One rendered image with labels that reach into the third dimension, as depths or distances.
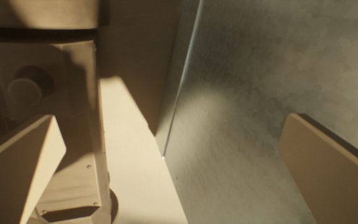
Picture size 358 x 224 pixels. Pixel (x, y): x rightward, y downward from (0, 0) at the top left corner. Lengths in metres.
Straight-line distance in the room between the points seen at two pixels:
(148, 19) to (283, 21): 0.33
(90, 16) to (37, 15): 0.07
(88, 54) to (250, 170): 0.27
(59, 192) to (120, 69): 0.30
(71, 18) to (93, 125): 0.17
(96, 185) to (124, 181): 0.29
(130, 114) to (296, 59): 0.45
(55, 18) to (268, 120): 0.28
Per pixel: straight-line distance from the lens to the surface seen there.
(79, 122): 0.36
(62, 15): 0.31
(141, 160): 0.68
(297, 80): 0.21
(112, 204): 0.65
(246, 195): 0.27
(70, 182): 0.44
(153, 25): 0.51
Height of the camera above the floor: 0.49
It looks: 55 degrees down
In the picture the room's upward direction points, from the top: 147 degrees clockwise
